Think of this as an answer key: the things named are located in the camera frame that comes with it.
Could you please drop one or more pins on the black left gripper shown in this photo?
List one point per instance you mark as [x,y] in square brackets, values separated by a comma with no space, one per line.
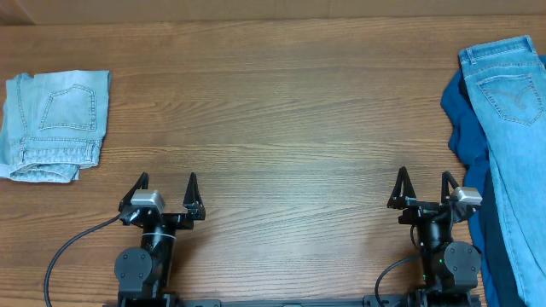
[193,203]

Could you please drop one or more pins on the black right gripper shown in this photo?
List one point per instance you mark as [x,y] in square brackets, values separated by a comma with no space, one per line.
[426,205]

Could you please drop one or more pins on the light blue denim shorts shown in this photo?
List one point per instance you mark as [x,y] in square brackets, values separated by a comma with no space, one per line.
[53,125]

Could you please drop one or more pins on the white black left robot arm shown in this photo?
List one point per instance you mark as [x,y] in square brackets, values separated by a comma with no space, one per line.
[143,272]

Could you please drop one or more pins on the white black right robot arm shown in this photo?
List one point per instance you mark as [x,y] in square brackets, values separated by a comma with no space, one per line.
[450,267]

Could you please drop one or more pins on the medium blue denim jeans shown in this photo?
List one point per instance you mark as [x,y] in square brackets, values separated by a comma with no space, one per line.
[506,87]

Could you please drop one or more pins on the dark blue garment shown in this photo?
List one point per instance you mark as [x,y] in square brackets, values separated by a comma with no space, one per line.
[469,144]

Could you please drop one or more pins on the brown cardboard box wall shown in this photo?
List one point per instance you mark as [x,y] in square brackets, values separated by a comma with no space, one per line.
[73,12]

